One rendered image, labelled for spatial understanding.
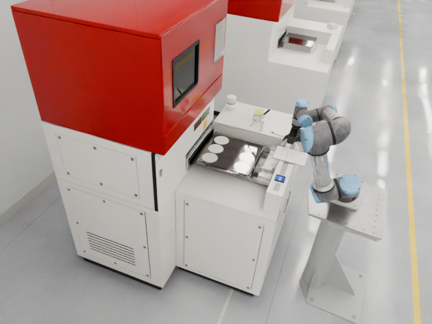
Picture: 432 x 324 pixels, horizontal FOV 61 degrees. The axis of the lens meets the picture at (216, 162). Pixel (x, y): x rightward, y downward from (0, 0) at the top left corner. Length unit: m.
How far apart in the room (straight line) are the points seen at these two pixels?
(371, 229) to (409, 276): 1.09
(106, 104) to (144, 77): 0.29
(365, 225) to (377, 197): 0.28
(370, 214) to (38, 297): 2.21
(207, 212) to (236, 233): 0.22
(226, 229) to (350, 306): 1.10
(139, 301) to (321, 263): 1.26
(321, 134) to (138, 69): 0.87
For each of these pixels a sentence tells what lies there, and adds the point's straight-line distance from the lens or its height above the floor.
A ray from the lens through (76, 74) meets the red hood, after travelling 1.87.
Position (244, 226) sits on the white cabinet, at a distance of 2.20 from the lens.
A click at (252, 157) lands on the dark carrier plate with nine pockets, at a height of 0.90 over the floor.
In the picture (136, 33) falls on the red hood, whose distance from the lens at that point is 1.59.
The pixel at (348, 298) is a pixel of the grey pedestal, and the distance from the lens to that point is 2.93.
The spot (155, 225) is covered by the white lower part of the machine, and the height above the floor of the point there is 0.69.
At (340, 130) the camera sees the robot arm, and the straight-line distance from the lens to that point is 1.79.
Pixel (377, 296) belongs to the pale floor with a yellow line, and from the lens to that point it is 3.05.
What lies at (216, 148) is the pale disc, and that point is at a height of 0.90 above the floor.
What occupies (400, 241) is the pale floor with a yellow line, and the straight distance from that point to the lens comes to 3.50.
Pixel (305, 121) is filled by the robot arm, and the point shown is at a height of 1.26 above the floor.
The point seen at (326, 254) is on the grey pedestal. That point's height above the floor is 0.39.
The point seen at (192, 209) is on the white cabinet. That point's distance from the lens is 2.27.
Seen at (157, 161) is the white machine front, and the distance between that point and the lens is 1.88.
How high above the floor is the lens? 2.32
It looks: 38 degrees down
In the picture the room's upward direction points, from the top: 4 degrees clockwise
